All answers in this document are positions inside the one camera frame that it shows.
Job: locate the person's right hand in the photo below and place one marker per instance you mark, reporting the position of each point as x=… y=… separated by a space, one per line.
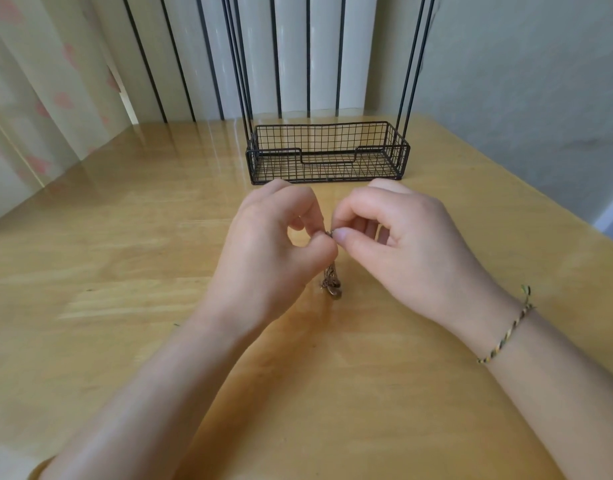
x=416 y=250

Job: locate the person's left hand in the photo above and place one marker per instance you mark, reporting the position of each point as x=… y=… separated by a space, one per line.
x=266 y=255

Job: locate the person's left forearm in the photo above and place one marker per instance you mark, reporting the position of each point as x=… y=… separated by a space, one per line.
x=152 y=405

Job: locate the white black-striped curtain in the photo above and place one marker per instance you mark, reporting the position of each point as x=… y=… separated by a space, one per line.
x=212 y=60

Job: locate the pink floral curtain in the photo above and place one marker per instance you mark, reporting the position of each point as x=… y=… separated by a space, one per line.
x=32 y=95

